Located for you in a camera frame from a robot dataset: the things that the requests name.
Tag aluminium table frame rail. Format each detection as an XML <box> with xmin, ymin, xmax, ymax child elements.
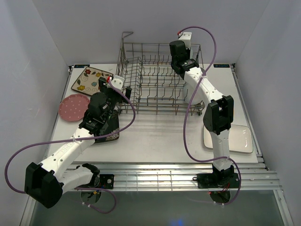
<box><xmin>30</xmin><ymin>162</ymin><xmax>283</xmax><ymax>193</ymax></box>

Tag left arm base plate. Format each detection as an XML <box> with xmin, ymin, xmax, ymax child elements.
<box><xmin>96</xmin><ymin>174</ymin><xmax>115</xmax><ymax>189</ymax></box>

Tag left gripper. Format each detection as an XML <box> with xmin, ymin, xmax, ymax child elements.
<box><xmin>99</xmin><ymin>77</ymin><xmax>131</xmax><ymax>121</ymax></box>

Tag white oval plate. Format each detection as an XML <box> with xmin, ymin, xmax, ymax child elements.
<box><xmin>183</xmin><ymin>83</ymin><xmax>208</xmax><ymax>105</ymax></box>

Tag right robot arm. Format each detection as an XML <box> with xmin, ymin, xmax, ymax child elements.
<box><xmin>169</xmin><ymin>40</ymin><xmax>240</xmax><ymax>188</ymax></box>

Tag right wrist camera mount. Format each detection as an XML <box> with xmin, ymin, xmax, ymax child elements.
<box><xmin>178</xmin><ymin>32</ymin><xmax>192</xmax><ymax>50</ymax></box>

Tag blue label right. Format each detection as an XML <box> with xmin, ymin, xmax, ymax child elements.
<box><xmin>213</xmin><ymin>64</ymin><xmax>230</xmax><ymax>68</ymax></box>

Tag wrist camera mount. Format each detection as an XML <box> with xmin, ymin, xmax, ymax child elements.
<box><xmin>178</xmin><ymin>32</ymin><xmax>192</xmax><ymax>50</ymax></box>
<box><xmin>107</xmin><ymin>75</ymin><xmax>125</xmax><ymax>91</ymax></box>

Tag cream square flower plate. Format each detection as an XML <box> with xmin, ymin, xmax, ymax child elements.
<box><xmin>71</xmin><ymin>66</ymin><xmax>113</xmax><ymax>96</ymax></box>

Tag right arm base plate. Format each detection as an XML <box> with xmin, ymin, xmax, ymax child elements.
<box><xmin>192</xmin><ymin>173</ymin><xmax>240</xmax><ymax>189</ymax></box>

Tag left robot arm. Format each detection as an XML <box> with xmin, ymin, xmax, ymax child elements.
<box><xmin>24</xmin><ymin>75</ymin><xmax>131</xmax><ymax>209</ymax></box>

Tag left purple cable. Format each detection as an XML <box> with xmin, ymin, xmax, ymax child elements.
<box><xmin>4</xmin><ymin>79</ymin><xmax>136</xmax><ymax>214</ymax></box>

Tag pink dotted round plate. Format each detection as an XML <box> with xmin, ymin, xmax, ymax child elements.
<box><xmin>58</xmin><ymin>94</ymin><xmax>90</xmax><ymax>122</ymax></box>

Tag grey wire dish rack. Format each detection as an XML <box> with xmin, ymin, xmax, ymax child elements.
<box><xmin>116</xmin><ymin>32</ymin><xmax>209</xmax><ymax>116</ymax></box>

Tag purple cable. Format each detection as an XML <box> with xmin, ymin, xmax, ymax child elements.
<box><xmin>4</xmin><ymin>79</ymin><xmax>136</xmax><ymax>214</ymax></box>
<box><xmin>178</xmin><ymin>25</ymin><xmax>242</xmax><ymax>207</ymax></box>

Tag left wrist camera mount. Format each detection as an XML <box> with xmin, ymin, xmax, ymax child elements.
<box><xmin>107</xmin><ymin>75</ymin><xmax>125</xmax><ymax>91</ymax></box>

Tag white rectangular plate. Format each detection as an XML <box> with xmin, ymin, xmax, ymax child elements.
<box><xmin>203</xmin><ymin>124</ymin><xmax>253</xmax><ymax>154</ymax></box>

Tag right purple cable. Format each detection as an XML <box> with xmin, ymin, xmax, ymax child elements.
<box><xmin>178</xmin><ymin>25</ymin><xmax>242</xmax><ymax>207</ymax></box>

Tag black floral square plate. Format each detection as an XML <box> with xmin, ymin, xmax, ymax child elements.
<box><xmin>95</xmin><ymin>110</ymin><xmax>119</xmax><ymax>143</ymax></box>

